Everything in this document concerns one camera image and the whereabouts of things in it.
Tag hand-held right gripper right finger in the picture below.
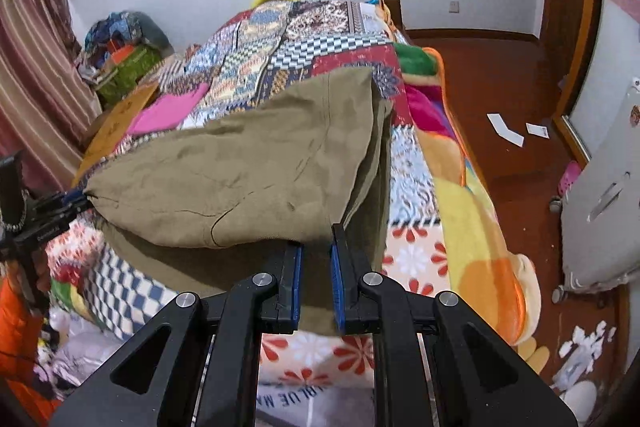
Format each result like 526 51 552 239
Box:
330 223 579 427

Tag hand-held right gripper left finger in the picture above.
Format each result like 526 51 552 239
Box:
50 243 304 427

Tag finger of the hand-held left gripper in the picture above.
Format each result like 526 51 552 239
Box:
31 188 96 220

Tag olive green pants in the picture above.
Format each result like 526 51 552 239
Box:
82 67 396 338

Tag wooden board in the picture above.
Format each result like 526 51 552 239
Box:
71 84 161 188

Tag striped curtain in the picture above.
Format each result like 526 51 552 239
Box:
0 0 103 200

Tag orange jacket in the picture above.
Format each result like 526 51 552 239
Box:
0 274 57 425

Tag pink cloth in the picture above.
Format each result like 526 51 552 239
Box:
126 82 212 136

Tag bright fleece blanket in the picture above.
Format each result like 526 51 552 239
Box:
395 42 551 375

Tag green patterned bag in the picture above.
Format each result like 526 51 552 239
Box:
94 44 167 108

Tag white cloth heap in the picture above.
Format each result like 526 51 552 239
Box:
42 304 138 390

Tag pile of colourful clothes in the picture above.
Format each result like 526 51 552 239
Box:
82 10 172 55

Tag colourful patchwork quilt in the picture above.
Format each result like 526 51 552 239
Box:
47 0 453 427

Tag pink slipper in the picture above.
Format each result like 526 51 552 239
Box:
558 160 584 198

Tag heap of white paper scraps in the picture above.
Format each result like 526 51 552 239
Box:
552 319 619 423

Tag grey white appliance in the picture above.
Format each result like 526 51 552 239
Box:
549 77 640 304

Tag wooden bed headboard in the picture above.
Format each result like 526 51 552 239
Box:
382 0 412 44

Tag wooden framed door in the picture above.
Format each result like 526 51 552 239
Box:
539 0 640 158

